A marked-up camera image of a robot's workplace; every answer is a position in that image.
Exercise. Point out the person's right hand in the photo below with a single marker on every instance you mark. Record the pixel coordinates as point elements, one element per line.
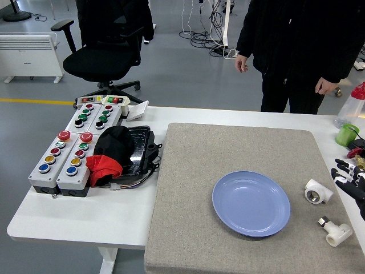
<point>241,62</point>

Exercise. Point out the blue round plate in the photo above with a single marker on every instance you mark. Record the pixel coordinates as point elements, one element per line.
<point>251,204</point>

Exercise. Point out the brass valve fitting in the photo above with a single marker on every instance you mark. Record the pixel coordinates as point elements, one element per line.
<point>361,163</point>

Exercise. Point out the white panel heater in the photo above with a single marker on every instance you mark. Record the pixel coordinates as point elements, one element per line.
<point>28,54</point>

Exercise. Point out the small white card box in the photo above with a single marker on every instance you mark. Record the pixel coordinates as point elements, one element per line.
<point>137,111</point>

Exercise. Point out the five-button grey control box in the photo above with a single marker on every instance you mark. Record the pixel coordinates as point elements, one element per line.
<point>50,162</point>
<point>78,168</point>

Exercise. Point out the grey red-green switch box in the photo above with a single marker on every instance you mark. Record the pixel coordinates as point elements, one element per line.
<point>87,100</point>

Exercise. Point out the red cloth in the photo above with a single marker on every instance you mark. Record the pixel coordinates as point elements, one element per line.
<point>102,167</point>

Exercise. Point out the four-button grey control box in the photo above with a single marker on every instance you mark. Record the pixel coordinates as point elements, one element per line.
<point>82,117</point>
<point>107,118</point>

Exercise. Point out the white tee fitting metal nipple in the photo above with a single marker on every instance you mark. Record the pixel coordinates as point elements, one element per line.
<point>339,232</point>

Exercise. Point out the black cloth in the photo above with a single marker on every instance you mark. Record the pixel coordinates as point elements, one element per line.
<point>114,145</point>

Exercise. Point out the white red-green switch box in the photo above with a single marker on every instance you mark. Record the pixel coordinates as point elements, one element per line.
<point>117,101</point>

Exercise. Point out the clear bottle red cap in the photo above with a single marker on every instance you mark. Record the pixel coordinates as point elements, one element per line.
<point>350,109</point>

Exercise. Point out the black plastic tray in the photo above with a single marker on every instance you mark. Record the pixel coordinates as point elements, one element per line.
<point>141,151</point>

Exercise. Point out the black office chair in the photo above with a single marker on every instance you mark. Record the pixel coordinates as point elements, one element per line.
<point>97,62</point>

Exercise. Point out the person's left hand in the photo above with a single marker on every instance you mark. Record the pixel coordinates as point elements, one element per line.
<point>326,85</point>

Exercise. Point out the black round stand base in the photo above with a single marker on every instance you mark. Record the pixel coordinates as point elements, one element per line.
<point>17,15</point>

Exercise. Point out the flat black box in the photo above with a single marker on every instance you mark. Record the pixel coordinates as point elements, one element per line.
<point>357,142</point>

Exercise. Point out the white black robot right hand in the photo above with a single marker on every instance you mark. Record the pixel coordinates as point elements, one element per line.
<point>352,189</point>

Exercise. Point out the white table leg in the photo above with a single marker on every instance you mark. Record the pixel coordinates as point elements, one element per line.
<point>107,261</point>

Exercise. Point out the person's hand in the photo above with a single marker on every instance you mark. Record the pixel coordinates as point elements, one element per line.
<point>326,85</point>
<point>241,62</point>

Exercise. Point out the grey-brown felt mat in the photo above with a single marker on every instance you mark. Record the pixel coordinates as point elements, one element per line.
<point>199,171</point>

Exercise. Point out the white desk leg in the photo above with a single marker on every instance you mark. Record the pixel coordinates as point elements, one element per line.
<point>226,23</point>

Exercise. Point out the white tee fitting threaded insert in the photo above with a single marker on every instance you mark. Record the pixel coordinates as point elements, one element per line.
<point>320,189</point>

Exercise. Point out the green plastic cup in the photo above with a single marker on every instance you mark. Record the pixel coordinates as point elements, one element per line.
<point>345,135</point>

